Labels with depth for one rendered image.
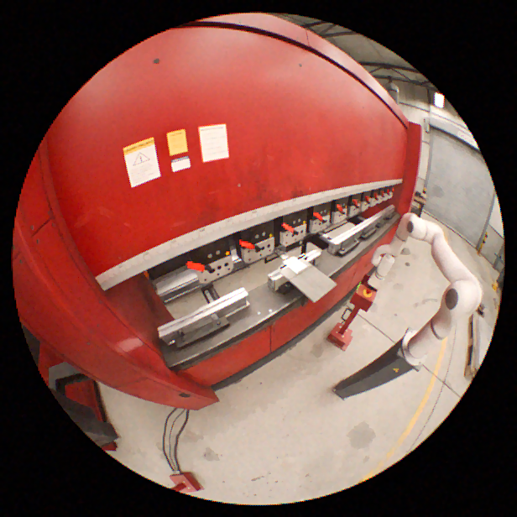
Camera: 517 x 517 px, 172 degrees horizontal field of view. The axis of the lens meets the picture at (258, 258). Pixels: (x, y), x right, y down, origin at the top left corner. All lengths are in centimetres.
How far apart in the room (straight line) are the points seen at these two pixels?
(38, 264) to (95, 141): 32
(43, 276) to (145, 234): 34
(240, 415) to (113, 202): 164
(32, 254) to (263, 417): 167
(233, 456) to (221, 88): 213
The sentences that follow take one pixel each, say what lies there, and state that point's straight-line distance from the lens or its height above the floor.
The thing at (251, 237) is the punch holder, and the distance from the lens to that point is 67.
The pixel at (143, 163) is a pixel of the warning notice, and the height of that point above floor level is 166.
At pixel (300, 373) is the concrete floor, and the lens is 171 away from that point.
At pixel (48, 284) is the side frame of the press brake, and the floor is 155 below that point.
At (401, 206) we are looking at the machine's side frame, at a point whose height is 101.
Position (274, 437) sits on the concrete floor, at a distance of 168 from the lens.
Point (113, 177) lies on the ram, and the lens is 52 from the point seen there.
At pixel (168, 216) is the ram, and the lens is 53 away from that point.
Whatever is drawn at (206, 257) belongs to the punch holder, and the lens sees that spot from 62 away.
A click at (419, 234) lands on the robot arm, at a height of 138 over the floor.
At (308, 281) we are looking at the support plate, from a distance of 91.
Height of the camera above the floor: 165
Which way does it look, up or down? 39 degrees down
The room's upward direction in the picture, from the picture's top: 4 degrees counter-clockwise
